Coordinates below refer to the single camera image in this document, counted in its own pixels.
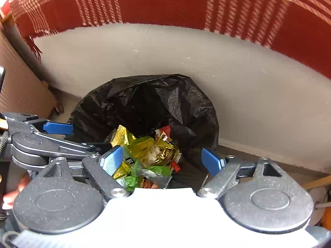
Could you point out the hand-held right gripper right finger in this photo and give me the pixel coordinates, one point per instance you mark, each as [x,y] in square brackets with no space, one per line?
[210,160]

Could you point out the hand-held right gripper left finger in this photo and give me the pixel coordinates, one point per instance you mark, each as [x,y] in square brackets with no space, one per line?
[113,160]

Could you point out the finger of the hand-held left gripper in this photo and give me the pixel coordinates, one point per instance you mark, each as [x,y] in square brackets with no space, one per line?
[72,148]
[58,128]

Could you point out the black trash bag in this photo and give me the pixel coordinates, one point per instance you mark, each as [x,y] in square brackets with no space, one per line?
[181,100]

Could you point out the person's left hand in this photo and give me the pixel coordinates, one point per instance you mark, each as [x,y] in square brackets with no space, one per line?
[15,193]

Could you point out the small brown object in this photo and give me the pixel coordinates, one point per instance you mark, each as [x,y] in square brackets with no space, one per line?
[58,109]

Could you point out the yellow green snack wrapper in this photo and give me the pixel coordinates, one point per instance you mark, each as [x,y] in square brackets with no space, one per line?
[134,144]

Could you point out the brown ribbed panel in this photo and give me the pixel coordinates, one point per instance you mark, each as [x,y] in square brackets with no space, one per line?
[20,82]

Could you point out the white furniture side panel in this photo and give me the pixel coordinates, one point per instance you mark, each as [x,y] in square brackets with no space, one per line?
[232,82]

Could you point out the wooden stick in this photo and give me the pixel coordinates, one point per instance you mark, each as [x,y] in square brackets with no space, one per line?
[316,182]

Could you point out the white round stand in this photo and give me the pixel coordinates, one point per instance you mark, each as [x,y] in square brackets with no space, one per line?
[319,209]

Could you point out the red plaid blanket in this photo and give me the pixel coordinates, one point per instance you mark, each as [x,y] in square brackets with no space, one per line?
[155,0]

